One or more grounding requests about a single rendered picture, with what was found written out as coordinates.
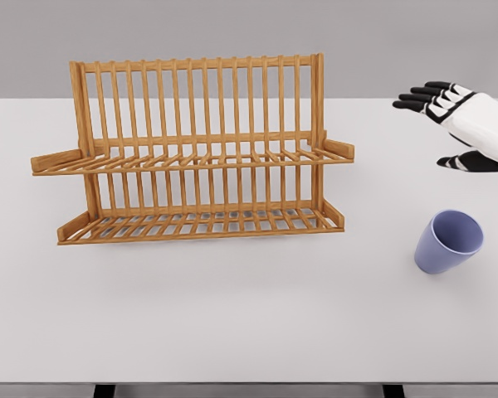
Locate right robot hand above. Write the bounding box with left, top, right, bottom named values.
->
left=392, top=80, right=498, bottom=173

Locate purple cup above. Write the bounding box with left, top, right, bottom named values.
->
left=413, top=209, right=485, bottom=275

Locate wooden two-tier dish rack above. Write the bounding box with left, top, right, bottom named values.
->
left=30, top=52, right=355, bottom=246

